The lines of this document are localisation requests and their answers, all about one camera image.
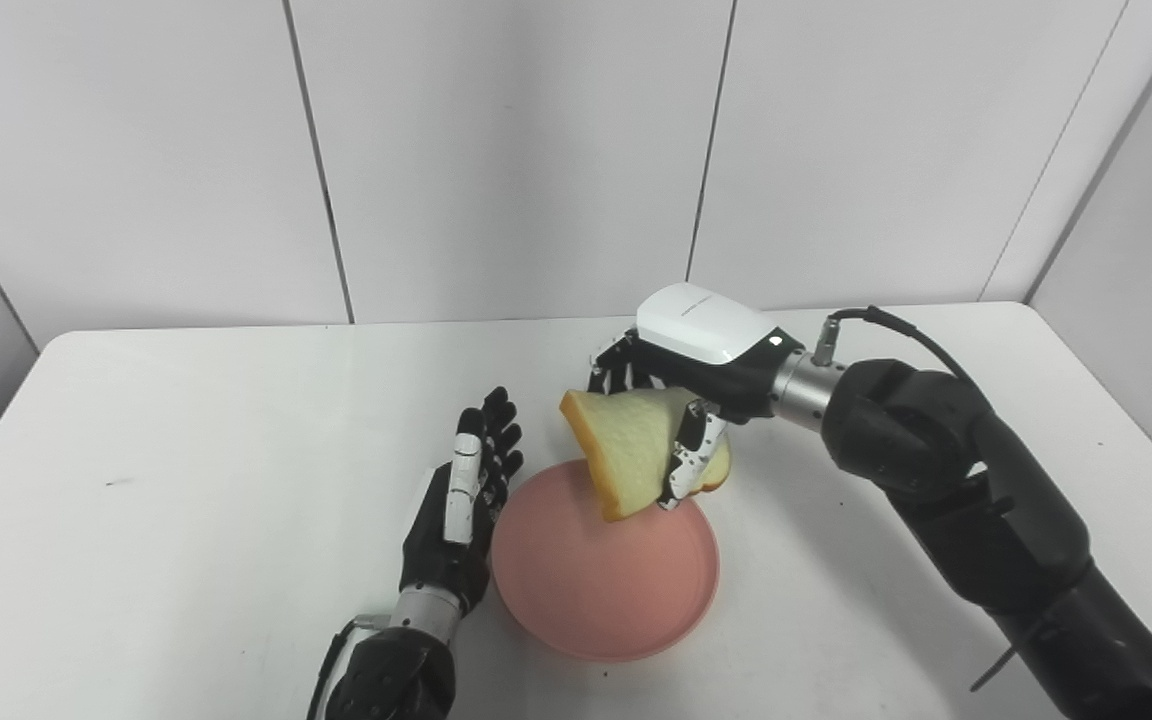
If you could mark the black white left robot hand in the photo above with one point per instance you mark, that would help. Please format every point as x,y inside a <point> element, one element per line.
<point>461,500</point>

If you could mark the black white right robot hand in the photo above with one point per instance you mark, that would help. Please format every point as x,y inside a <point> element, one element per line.
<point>706,360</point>

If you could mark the pink round plate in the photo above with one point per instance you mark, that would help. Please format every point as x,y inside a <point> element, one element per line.
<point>606,575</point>

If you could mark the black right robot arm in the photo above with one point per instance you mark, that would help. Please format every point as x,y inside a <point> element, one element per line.
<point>986,520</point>

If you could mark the slice of white bread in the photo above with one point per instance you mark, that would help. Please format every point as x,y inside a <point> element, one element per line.
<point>631,445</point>

